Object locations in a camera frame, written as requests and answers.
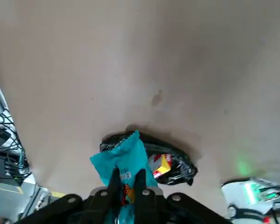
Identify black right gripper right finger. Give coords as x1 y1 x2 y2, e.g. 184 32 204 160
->
134 168 229 224

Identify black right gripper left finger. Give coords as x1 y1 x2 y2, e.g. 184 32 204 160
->
20 168 122 224

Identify teal snack packet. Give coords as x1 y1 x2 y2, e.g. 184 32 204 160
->
90 130 159 224

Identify black plastic bag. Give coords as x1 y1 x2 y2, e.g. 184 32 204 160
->
99 132 198 187

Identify tangled black cables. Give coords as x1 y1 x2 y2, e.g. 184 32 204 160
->
0 109 32 185

